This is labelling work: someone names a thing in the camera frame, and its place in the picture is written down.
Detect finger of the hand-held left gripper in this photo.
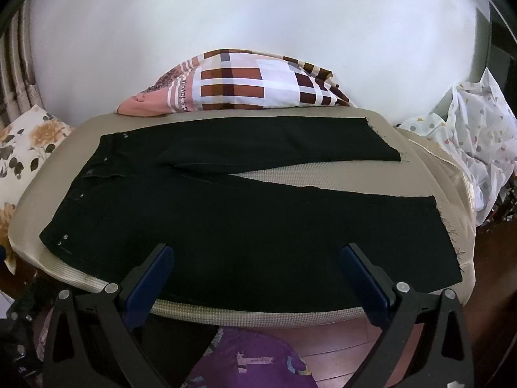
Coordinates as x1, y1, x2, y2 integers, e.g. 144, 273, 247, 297
0, 281, 45, 376

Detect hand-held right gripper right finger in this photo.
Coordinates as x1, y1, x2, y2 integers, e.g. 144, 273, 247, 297
339, 243, 475, 388

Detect beige patterned curtain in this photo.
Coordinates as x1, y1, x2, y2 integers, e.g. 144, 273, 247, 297
0, 0, 45, 130

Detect plaid patterned blanket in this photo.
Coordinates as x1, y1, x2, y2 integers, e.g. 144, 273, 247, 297
116, 48, 351, 114

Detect beige mattress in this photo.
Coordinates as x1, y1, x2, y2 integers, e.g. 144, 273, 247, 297
8, 107, 479, 328

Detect black pants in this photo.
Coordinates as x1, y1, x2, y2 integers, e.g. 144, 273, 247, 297
39, 116, 464, 314

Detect floral pillow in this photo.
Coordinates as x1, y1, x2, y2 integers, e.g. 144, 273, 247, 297
0, 104, 75, 275

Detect dark cabinet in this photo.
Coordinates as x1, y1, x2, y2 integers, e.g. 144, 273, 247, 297
474, 2, 517, 90

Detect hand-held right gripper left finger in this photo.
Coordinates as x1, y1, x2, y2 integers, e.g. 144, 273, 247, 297
42, 243, 175, 388

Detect purple printed cloth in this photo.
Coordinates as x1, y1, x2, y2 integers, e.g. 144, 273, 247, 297
188, 327, 320, 388

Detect white dotted cloth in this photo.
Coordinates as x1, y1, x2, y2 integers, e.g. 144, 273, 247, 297
398, 68, 517, 227

